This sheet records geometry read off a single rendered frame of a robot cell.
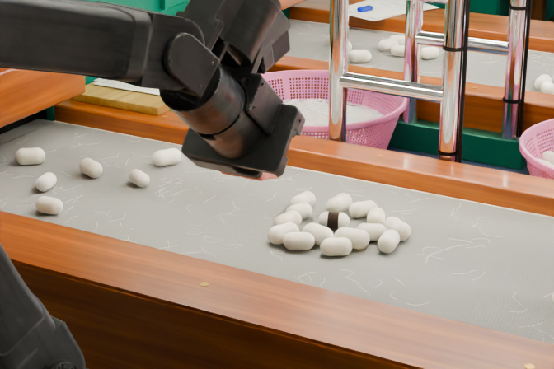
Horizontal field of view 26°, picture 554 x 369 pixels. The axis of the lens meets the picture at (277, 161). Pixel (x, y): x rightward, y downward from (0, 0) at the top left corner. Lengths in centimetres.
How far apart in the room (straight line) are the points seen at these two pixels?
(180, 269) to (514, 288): 33
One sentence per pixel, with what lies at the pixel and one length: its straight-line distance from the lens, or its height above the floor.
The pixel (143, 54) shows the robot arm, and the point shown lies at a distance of 92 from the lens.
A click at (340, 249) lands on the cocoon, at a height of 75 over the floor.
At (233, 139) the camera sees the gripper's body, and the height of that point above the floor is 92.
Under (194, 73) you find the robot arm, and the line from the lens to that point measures 95.
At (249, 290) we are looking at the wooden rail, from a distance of 112.
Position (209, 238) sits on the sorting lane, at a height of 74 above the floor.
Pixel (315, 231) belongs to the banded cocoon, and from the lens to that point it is 126.
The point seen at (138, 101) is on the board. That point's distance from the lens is 163.
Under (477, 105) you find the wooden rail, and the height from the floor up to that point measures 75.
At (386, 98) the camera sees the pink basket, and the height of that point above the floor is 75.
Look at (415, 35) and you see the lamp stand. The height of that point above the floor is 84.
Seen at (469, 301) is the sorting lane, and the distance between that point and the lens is 117.
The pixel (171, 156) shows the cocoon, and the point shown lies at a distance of 149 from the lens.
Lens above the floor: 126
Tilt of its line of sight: 20 degrees down
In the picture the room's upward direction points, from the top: straight up
